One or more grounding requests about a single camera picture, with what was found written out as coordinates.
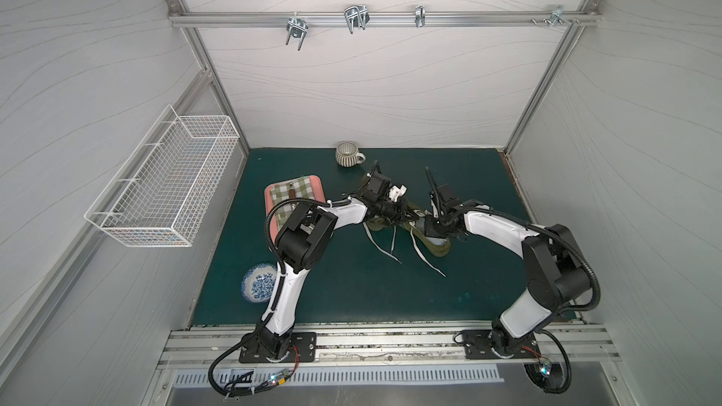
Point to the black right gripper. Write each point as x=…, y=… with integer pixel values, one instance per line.
x=443, y=217

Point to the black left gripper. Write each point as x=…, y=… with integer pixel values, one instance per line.
x=392, y=211

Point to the olive green shoe white laces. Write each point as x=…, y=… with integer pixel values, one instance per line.
x=375, y=223

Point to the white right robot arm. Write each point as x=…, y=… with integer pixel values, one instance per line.
x=558, y=277

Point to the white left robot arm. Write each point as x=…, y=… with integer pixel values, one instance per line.
x=298, y=231

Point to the ribbed ceramic mug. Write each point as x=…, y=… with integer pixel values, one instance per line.
x=348, y=154

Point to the pink tray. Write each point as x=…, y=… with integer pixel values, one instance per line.
x=280, y=217

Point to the green checkered cloth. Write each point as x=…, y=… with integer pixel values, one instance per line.
x=309, y=187

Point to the blue white patterned bowl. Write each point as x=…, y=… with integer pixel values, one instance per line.
x=259, y=282

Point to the metal hook small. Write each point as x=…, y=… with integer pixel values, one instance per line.
x=420, y=16

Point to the metal hook clamp middle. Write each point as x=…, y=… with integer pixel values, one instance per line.
x=356, y=17

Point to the metal hook clamp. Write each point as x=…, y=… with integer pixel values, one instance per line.
x=356, y=17
x=558, y=18
x=297, y=28

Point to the metal hook clamp left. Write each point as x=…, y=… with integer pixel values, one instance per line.
x=297, y=28

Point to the metal hook clamp right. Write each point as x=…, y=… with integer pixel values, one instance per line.
x=558, y=18

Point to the white slotted vent strip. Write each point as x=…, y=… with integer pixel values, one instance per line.
x=350, y=376

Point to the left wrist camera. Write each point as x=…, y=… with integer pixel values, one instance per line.
x=396, y=192

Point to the brown handled spatula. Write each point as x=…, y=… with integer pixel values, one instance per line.
x=293, y=191

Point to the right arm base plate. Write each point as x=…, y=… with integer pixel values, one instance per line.
x=487, y=344

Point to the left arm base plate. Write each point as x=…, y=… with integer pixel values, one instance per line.
x=267, y=347

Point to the aluminium top rail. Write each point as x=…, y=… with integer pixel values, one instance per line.
x=378, y=19

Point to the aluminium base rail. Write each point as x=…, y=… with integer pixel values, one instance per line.
x=393, y=344

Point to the white wire basket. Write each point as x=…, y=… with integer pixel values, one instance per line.
x=161, y=193

